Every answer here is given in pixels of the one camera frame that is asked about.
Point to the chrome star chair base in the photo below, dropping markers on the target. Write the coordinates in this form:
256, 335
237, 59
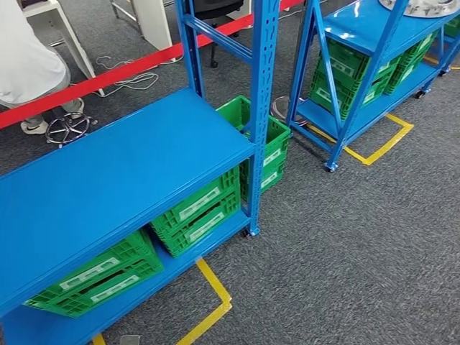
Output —
68, 128

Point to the red barrier tape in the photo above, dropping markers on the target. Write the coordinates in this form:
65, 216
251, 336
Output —
108, 78

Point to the blue metal shelf rack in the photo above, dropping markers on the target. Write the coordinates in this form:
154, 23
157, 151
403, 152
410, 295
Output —
108, 166
359, 28

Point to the grey hubcap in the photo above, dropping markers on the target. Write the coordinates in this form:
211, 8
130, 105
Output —
431, 8

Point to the green open plastic crate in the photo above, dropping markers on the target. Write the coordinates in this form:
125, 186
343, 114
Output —
230, 112

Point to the seated person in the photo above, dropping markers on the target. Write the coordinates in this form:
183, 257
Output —
25, 62

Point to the white desk side panel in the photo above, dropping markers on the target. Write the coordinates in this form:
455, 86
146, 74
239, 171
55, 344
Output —
154, 24

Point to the white round floor object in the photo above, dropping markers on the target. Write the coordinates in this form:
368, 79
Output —
278, 109

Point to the black office chair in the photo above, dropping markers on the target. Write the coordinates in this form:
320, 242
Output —
216, 7

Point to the small flat rectangular plate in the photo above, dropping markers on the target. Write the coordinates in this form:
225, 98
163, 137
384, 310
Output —
129, 340

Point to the yellow floor tape outline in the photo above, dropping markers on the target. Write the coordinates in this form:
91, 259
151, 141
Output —
391, 140
212, 281

